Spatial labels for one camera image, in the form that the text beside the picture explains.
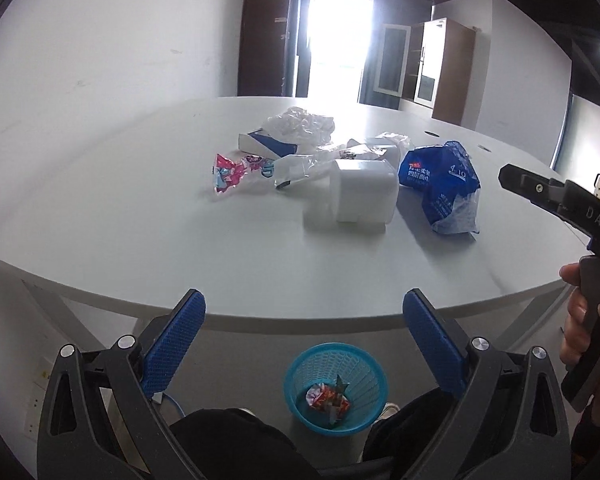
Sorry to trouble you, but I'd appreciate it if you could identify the blue plastic package bag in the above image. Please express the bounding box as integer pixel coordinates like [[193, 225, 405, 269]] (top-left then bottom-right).
[[398, 140, 481, 235]]

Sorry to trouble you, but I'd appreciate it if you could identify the red snack wrapper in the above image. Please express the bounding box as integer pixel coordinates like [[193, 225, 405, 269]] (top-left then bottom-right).
[[304, 382, 351, 425]]

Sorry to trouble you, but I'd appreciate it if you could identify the clear plastic wrap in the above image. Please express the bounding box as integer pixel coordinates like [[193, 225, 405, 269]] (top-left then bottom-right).
[[340, 132, 413, 170]]

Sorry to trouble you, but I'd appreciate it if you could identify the pink printed wrapper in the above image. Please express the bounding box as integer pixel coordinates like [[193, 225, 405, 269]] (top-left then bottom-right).
[[212, 154, 274, 194]]

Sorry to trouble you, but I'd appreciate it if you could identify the clear printed plastic bag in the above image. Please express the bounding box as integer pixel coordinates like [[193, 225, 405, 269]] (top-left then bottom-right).
[[273, 150, 348, 190]]

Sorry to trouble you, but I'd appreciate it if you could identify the white blue HP box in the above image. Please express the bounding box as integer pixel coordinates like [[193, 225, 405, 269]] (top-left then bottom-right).
[[238, 130, 298, 159]]

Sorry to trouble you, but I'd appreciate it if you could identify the white plastic bag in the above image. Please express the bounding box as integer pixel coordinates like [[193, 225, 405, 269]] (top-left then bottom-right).
[[262, 106, 335, 148]]

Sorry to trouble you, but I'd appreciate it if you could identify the blue mesh trash basket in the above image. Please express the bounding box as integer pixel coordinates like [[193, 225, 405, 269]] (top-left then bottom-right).
[[284, 342, 388, 437]]

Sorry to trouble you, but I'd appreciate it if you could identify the person's right hand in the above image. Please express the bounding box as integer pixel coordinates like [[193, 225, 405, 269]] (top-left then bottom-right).
[[559, 263, 600, 427]]

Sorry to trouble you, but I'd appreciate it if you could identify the white shoe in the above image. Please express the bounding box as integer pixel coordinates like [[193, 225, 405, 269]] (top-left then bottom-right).
[[377, 402, 401, 422]]

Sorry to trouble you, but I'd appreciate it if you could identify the brown cabinet with glass door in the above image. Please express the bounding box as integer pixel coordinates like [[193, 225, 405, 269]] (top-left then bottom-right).
[[402, 18, 477, 126]]

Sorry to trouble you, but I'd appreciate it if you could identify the dark brown door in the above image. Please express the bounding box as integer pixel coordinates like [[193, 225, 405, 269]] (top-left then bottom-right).
[[237, 0, 294, 96]]

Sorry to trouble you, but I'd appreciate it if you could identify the blue cable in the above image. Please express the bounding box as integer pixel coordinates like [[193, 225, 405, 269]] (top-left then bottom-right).
[[152, 391, 187, 420]]

